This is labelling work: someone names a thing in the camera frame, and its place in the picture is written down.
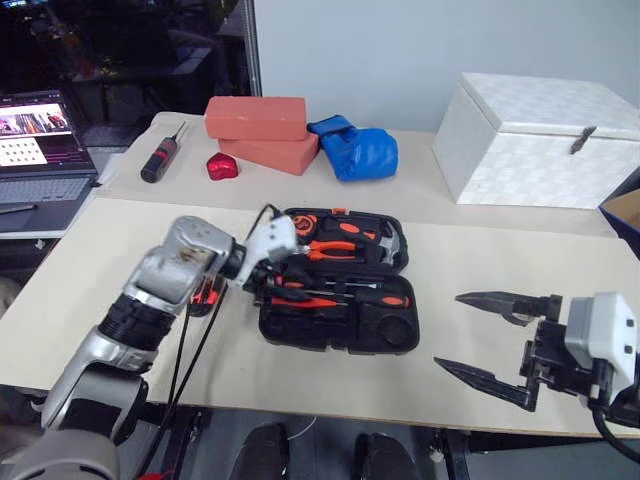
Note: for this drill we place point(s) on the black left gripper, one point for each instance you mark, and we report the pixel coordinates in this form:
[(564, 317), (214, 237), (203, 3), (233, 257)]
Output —
[(261, 280)]

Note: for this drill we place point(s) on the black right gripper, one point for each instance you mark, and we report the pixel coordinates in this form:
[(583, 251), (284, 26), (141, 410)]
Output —
[(550, 350)]

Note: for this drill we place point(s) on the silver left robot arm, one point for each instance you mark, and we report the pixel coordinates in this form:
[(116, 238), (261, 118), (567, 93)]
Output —
[(170, 270)]

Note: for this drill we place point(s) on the red black hand tool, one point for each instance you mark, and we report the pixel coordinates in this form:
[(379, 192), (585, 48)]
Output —
[(205, 297)]

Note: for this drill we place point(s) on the black plastic tool case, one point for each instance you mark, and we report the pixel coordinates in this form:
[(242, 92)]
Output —
[(390, 335)]

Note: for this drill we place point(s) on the orange black tape measure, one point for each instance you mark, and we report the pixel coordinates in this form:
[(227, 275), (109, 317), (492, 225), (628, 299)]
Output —
[(303, 225)]

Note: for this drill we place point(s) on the salmon red brick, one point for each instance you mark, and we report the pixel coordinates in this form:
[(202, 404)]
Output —
[(280, 152), (255, 117)]

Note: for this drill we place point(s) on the small red crumpled object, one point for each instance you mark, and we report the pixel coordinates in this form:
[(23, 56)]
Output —
[(222, 167)]

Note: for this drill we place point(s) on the black red screwdriver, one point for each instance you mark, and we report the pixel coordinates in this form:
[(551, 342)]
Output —
[(157, 160)]

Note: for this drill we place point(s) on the blue cardboard box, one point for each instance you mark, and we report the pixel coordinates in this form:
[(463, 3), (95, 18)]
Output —
[(625, 212)]

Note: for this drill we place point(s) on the white woven lidded box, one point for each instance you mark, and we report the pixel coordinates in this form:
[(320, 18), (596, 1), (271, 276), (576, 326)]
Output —
[(525, 155)]

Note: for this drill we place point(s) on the open grey laptop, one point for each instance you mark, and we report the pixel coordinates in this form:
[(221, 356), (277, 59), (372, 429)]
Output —
[(40, 190)]

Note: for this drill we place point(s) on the dark pen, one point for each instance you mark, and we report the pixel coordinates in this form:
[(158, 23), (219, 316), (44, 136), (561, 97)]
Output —
[(20, 208)]

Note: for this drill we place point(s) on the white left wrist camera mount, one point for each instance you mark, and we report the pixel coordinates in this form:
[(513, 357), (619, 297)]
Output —
[(267, 245)]

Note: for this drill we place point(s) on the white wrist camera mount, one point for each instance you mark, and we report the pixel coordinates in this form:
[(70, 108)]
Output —
[(607, 325), (267, 245)]

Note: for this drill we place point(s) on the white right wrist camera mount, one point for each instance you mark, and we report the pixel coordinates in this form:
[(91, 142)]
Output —
[(607, 325)]

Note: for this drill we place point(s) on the grey window frame post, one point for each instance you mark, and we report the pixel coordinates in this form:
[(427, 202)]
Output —
[(252, 45)]

